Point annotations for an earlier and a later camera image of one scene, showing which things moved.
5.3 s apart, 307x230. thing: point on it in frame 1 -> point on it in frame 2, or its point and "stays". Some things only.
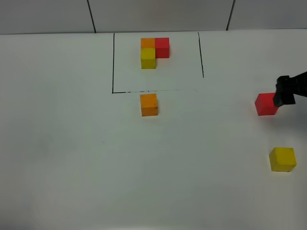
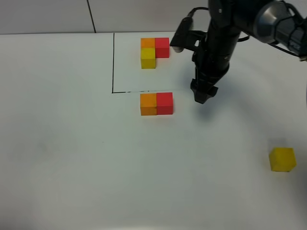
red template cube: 162,48 stays
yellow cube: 282,159 stays
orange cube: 148,104 stays
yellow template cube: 148,58 stays
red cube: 265,104 -> 164,103
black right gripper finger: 286,87 -> 200,96
